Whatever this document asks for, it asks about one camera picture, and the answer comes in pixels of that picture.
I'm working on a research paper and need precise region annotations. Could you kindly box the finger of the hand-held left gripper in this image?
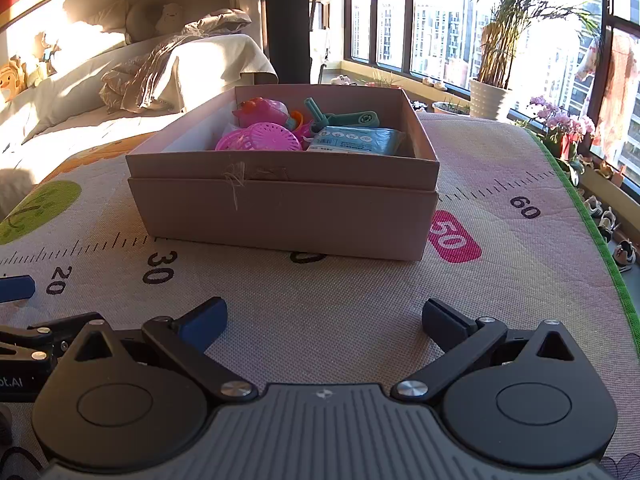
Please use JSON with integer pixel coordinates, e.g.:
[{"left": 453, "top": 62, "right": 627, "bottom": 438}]
[
  {"left": 0, "top": 312, "right": 103, "bottom": 361},
  {"left": 0, "top": 276, "right": 36, "bottom": 304}
]

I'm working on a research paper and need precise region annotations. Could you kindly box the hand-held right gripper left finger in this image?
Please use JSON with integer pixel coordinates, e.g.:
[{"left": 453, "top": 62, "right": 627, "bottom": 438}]
[{"left": 52, "top": 296, "right": 258, "bottom": 403}]

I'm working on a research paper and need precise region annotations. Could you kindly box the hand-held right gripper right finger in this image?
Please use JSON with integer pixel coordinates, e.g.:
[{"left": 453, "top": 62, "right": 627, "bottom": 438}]
[{"left": 391, "top": 298, "right": 591, "bottom": 403}]

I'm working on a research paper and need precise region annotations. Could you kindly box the brown cardboard box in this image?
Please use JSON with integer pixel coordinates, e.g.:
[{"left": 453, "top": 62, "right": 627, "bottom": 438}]
[{"left": 125, "top": 85, "right": 441, "bottom": 262}]

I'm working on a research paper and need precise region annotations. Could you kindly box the pink plastic strainer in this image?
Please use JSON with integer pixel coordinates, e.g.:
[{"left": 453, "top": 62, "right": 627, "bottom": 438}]
[{"left": 215, "top": 122, "right": 303, "bottom": 152}]

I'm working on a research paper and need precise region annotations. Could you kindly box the blue tissue packet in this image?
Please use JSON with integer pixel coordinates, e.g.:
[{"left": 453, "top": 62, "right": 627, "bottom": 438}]
[{"left": 306, "top": 126, "right": 407, "bottom": 157}]

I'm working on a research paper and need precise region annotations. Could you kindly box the pink plastic toy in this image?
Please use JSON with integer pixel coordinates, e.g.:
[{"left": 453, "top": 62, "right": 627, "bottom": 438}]
[{"left": 232, "top": 97, "right": 291, "bottom": 128}]

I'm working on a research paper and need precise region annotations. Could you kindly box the teal hand crank orange blade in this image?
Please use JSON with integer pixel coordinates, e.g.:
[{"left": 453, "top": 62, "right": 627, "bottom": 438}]
[{"left": 292, "top": 97, "right": 379, "bottom": 137}]

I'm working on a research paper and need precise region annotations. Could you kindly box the printed ruler play mat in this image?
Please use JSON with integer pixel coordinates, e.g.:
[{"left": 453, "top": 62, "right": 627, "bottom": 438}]
[{"left": 0, "top": 110, "right": 640, "bottom": 480}]

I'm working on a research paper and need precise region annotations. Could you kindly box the white covered sofa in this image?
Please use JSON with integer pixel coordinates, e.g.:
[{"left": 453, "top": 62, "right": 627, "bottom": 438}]
[{"left": 0, "top": 7, "right": 278, "bottom": 211}]

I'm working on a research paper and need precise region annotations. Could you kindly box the row of small shoes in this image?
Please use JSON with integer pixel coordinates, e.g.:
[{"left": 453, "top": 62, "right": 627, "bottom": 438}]
[{"left": 582, "top": 194, "right": 638, "bottom": 273}]

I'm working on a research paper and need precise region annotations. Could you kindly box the yellow cartoon cushion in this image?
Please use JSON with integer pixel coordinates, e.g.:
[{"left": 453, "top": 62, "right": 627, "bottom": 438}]
[{"left": 0, "top": 55, "right": 28, "bottom": 103}]

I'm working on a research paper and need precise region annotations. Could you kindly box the small planter bowl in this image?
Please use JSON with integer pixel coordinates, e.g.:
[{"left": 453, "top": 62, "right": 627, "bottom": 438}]
[{"left": 432, "top": 100, "right": 471, "bottom": 116}]

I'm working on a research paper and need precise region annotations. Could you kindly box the potted palm plant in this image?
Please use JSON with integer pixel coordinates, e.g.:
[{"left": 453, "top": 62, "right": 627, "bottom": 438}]
[{"left": 469, "top": 0, "right": 608, "bottom": 122}]

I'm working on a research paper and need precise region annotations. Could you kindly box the pink flower plant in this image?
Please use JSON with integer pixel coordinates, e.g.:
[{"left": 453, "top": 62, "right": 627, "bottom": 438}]
[{"left": 530, "top": 95, "right": 597, "bottom": 161}]

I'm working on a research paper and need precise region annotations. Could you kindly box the brown crumpled blanket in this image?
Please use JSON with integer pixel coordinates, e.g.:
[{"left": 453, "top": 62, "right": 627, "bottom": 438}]
[{"left": 100, "top": 8, "right": 252, "bottom": 113}]

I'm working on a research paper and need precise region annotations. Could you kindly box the hanging peach garment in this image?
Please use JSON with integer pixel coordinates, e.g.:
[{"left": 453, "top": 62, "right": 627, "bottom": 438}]
[{"left": 575, "top": 30, "right": 640, "bottom": 171}]

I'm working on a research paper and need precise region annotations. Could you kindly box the black framed window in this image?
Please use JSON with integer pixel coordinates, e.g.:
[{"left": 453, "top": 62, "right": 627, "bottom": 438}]
[{"left": 342, "top": 0, "right": 640, "bottom": 171}]

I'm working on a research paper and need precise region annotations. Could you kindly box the white plush toy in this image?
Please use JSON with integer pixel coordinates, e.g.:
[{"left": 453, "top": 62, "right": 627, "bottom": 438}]
[{"left": 125, "top": 2, "right": 186, "bottom": 41}]

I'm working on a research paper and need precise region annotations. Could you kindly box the white stick vacuum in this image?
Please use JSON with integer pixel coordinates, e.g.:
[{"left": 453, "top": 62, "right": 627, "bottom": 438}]
[{"left": 309, "top": 0, "right": 342, "bottom": 84}]

